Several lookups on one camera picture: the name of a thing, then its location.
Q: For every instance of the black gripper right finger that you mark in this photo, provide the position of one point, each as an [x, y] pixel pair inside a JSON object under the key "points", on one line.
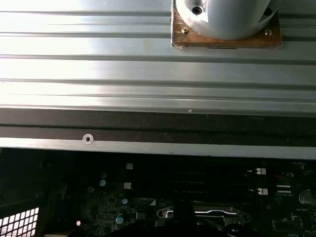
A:
{"points": [[190, 217]]}

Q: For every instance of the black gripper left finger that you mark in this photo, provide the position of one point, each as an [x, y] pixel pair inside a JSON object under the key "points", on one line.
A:
{"points": [[179, 217]]}

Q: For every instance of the metal locking lever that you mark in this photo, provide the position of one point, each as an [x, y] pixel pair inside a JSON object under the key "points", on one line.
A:
{"points": [[222, 210]]}

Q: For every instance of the black RAM slot white clips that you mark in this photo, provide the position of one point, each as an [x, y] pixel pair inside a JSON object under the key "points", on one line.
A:
{"points": [[261, 170], [263, 191]]}

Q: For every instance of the green motherboard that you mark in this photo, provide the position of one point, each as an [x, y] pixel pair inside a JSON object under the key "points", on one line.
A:
{"points": [[111, 197]]}

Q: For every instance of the black PC case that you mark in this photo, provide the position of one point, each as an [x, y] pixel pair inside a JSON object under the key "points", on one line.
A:
{"points": [[148, 121]]}

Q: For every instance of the silver coin battery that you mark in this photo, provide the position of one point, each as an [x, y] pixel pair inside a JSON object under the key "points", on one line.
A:
{"points": [[307, 197]]}

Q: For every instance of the brown base plate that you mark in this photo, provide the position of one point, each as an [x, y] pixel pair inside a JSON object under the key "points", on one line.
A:
{"points": [[197, 40]]}

